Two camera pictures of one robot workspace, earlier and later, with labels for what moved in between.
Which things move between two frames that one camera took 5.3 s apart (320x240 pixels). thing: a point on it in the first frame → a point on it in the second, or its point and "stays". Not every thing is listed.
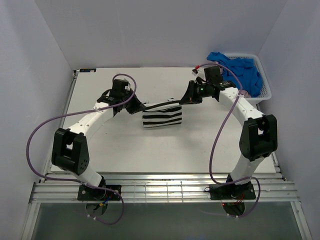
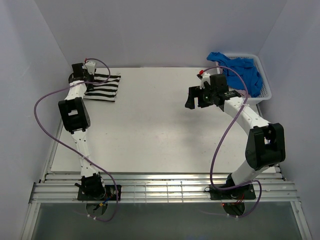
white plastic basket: (266, 93) stays
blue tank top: (248, 73) stays
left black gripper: (137, 107) → (91, 76)
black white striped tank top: (164, 113) → (106, 91)
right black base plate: (226, 192) stays
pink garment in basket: (244, 92) stays
